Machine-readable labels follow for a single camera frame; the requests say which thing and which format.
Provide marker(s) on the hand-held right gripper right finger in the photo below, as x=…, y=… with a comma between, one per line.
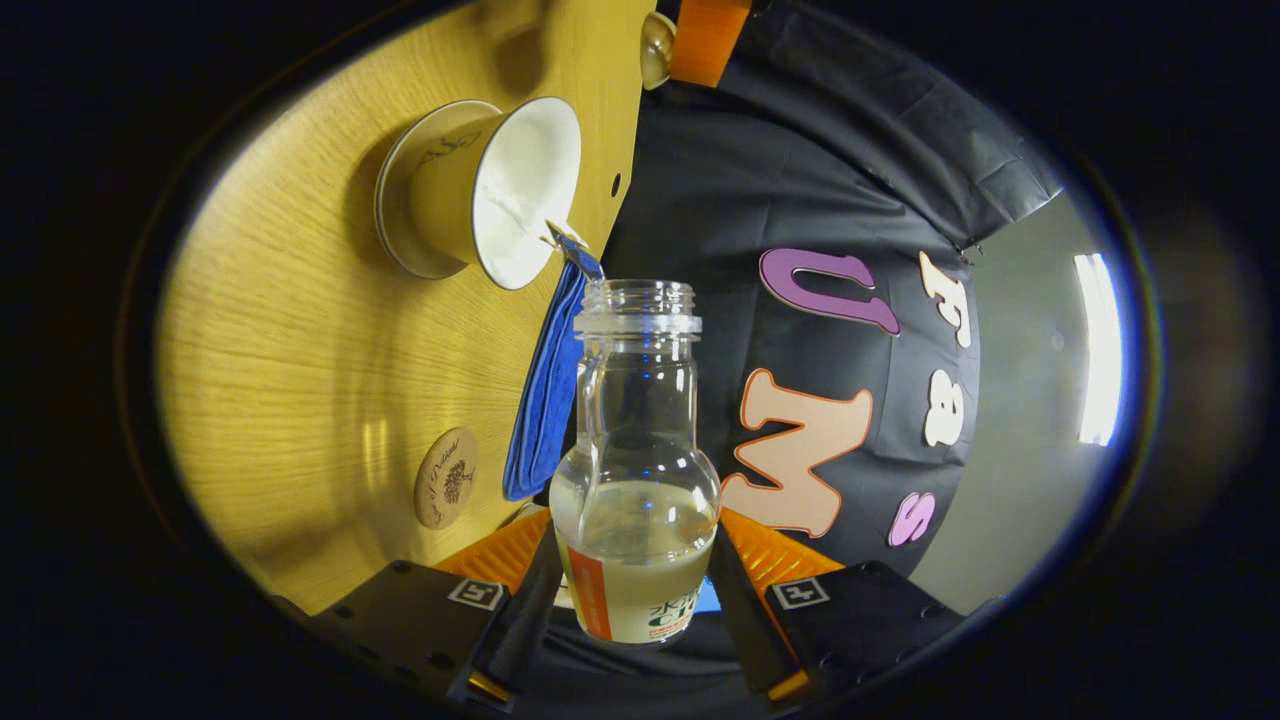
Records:
x=860, y=620

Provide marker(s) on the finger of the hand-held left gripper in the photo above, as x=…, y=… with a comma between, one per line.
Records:
x=708, y=40

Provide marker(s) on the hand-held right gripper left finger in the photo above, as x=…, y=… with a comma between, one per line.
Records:
x=420, y=620

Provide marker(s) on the white teacup lid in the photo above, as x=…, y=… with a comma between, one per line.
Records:
x=657, y=50

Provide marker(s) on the round wooden coaster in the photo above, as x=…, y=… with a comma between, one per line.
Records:
x=446, y=478

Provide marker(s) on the white ceramic teacup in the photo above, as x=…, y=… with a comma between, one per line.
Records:
x=520, y=190

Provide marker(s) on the clear plastic water bottle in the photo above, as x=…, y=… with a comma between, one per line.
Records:
x=635, y=500

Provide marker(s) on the black backdrop cloth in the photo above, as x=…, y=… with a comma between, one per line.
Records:
x=760, y=180

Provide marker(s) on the blue folded towel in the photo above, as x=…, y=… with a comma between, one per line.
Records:
x=545, y=400

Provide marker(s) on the ceiling light panel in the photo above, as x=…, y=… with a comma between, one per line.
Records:
x=1096, y=350

